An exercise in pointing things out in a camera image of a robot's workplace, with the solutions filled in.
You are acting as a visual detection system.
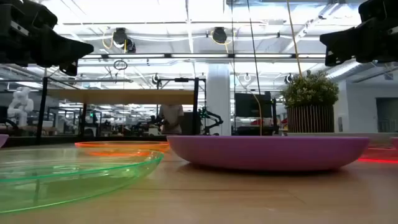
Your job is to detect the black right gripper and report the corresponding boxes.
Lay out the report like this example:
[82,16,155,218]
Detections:
[320,0,398,67]

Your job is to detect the yellow hanging cable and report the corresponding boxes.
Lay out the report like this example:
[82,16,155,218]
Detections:
[286,0,303,77]

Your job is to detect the orange translucent plate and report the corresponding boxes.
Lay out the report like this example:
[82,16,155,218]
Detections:
[74,141,170,157]

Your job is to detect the potted plant ribbed pot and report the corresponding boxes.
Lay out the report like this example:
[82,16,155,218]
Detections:
[281,70,340,134]

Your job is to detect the black ceiling cable reel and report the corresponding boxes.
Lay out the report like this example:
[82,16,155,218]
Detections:
[113,27,137,54]
[212,27,228,44]

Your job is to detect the green translucent plate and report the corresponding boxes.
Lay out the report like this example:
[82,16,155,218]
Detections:
[0,147,165,215]

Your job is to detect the wooden shelf black frame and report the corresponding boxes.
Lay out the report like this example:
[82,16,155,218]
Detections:
[36,76,200,146]

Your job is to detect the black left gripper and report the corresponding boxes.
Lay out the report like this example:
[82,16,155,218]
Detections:
[0,0,94,77]

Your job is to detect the person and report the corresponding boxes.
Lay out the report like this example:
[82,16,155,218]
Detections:
[157,104,185,135]

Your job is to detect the white round pillar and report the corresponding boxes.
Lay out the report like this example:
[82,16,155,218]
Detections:
[206,63,231,136]

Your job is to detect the white humanoid robot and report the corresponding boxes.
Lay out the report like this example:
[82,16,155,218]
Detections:
[7,86,34,127]

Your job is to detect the black monitor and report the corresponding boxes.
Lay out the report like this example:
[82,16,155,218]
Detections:
[234,91,273,118]

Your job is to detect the black table frame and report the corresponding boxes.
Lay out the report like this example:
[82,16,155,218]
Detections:
[6,136,169,147]

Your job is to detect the black hanging cable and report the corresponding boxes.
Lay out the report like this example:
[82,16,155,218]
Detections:
[247,0,262,94]

